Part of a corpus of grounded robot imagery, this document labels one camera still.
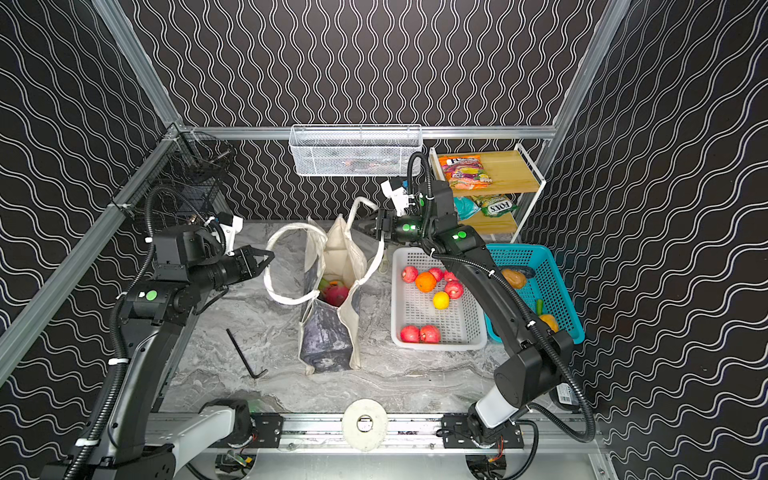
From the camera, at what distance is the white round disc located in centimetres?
74

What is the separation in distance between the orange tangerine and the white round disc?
37cm

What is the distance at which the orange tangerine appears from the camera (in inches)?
39.1
